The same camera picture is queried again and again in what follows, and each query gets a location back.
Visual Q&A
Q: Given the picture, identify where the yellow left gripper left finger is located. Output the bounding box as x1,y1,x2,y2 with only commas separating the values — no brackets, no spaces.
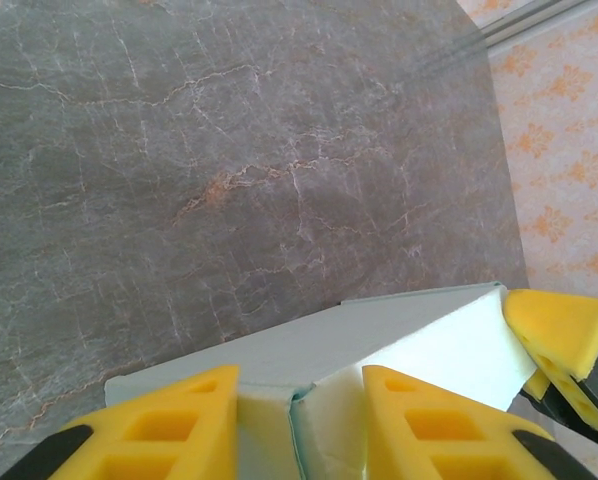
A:
0,364,241,480

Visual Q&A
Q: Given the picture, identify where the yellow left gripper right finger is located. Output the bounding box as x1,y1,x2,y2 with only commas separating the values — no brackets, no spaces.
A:
361,365,598,480

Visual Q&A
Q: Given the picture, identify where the light green paper box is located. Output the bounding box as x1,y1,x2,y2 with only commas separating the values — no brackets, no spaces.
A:
103,282,538,480

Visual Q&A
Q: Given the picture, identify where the aluminium frame rail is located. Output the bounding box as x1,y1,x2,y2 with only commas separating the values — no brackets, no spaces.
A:
478,0,594,49

